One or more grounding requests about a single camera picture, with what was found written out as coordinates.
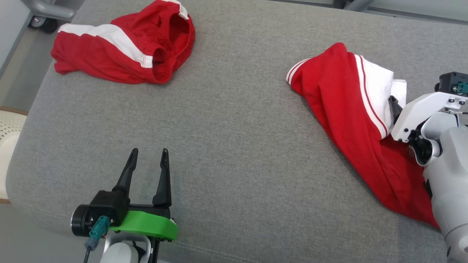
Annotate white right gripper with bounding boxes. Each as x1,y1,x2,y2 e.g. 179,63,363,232
388,91,468,144

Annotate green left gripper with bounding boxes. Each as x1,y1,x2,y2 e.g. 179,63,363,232
109,148,179,243

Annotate red shirt with white panel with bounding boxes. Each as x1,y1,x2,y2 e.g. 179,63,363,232
286,42,439,229

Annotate red shorts with white stripe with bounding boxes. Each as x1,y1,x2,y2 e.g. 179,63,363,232
50,0,196,85

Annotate cream perforated laundry basket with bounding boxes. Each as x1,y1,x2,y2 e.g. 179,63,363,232
0,107,28,203

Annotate black caster wheel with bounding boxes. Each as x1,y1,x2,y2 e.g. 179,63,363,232
29,16,58,34

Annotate left cable with teal connector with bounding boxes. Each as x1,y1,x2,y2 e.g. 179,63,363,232
83,216,111,263

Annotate grey cylindrical lever handle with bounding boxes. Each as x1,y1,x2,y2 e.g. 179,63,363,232
346,0,374,11

